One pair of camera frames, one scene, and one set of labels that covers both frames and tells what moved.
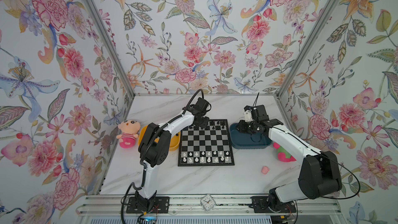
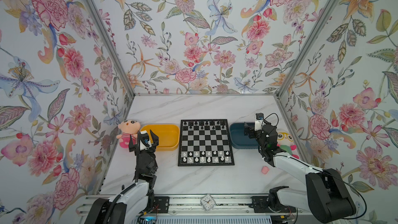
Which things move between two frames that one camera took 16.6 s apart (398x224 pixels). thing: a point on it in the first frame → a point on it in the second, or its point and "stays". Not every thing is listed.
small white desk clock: x=208 y=202 stays
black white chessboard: x=209 y=146 stays
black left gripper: x=205 y=124 → x=153 y=146
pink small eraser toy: x=265 y=169 stays
